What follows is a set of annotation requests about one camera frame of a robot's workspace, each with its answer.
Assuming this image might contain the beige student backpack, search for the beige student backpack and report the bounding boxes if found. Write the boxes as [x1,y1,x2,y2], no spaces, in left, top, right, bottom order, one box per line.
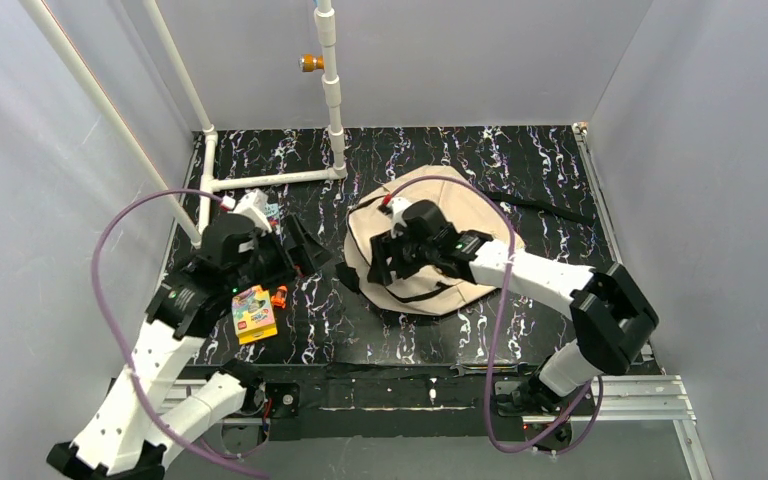
[334,165,597,318]

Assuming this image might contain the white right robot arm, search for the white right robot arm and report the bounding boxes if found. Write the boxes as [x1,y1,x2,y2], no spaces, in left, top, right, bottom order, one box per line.
[367,197,659,405]

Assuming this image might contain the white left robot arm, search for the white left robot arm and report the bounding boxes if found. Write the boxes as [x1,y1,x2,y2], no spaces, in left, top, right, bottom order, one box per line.
[46,213,330,479]

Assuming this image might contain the small orange toy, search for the small orange toy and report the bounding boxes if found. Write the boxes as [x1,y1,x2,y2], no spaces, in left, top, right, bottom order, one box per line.
[270,285,288,309]

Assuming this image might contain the light blue picture book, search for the light blue picture book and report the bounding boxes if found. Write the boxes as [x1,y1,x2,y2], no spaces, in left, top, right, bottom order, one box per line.
[263,203,282,232]

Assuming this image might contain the yellow crayon box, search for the yellow crayon box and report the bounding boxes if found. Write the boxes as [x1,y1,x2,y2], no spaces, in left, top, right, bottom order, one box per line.
[231,286,278,345]

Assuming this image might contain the steel wrench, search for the steel wrench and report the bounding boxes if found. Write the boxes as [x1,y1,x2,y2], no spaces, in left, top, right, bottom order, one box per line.
[449,363,530,378]

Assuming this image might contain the orange knob on pipe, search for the orange knob on pipe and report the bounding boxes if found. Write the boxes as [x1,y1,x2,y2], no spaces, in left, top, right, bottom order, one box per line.
[299,54,325,73]

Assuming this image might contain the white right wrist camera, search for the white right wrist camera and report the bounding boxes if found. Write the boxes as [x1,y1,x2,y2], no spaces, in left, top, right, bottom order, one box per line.
[378,194,413,238]

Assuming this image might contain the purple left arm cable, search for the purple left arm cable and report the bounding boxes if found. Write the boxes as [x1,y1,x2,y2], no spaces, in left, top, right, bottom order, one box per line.
[91,189,273,480]

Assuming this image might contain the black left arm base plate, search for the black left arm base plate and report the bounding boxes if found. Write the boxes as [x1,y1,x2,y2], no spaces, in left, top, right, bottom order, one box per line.
[253,382,301,419]

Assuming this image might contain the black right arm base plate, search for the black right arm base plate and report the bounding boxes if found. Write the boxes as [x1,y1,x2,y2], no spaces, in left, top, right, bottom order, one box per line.
[491,380,590,417]

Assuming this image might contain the white pvc pipe frame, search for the white pvc pipe frame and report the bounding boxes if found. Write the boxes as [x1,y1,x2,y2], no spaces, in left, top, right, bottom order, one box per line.
[18,0,350,250]

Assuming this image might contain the aluminium rail frame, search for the aluminium rail frame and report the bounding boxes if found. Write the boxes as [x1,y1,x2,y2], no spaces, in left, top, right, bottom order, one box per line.
[84,374,717,480]

